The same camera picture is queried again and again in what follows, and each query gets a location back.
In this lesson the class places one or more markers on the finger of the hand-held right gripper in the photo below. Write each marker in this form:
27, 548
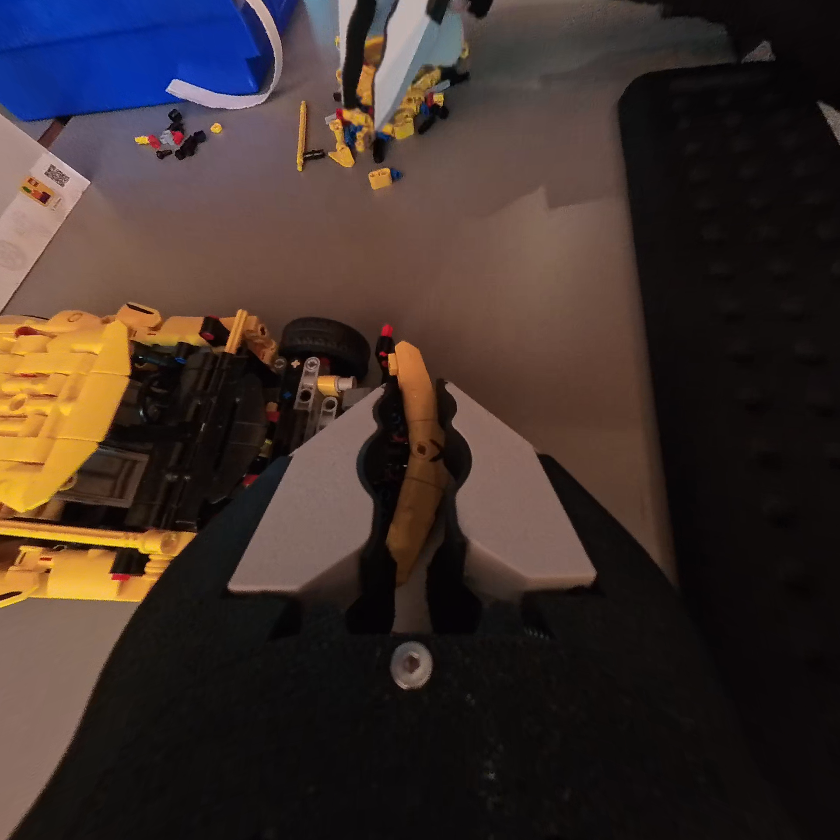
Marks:
354, 52
410, 52

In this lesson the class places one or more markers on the yellow toy brick car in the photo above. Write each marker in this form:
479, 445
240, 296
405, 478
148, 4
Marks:
59, 394

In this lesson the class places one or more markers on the yellow axle brick, black pin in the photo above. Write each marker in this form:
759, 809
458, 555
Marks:
302, 131

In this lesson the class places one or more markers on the scattered red black brick pieces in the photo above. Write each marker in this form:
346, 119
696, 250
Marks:
190, 144

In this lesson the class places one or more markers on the blue plastic storage bin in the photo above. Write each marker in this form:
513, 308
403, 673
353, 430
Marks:
98, 52

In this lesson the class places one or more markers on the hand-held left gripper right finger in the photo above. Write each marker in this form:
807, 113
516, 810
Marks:
518, 518

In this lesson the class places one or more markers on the pile of small bricks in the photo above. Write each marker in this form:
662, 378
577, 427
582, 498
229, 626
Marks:
379, 178

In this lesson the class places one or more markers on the white car instruction manual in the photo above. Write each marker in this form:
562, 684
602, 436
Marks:
33, 216

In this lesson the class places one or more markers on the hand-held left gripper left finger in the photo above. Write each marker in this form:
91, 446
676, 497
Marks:
308, 518

